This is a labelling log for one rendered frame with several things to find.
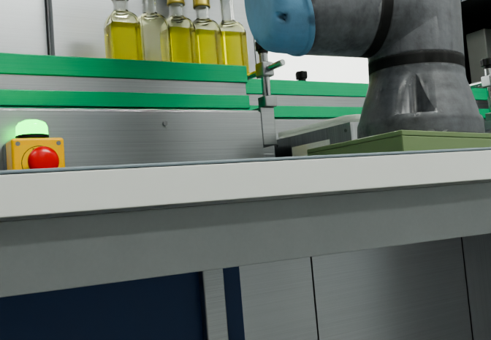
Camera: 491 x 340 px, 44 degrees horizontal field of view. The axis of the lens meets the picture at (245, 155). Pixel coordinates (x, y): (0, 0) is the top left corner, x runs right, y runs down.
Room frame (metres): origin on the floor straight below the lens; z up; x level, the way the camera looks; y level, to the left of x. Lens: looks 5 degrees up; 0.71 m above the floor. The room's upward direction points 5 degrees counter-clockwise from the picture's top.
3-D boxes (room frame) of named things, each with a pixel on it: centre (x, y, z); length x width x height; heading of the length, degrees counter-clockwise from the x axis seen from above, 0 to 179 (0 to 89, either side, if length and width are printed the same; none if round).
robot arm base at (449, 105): (0.76, -0.22, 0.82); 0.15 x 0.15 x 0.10
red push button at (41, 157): (0.82, 0.27, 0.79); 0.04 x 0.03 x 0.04; 121
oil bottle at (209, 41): (1.23, 0.06, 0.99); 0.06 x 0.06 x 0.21; 33
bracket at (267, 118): (1.15, -0.02, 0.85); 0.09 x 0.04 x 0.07; 31
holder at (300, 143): (1.14, -0.17, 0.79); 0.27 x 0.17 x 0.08; 31
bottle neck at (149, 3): (1.16, 0.16, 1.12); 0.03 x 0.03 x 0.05
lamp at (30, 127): (0.86, 0.30, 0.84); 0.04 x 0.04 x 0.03
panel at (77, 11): (1.43, -0.02, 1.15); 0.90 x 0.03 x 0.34; 121
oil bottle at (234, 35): (1.26, 0.01, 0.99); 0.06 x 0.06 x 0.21; 31
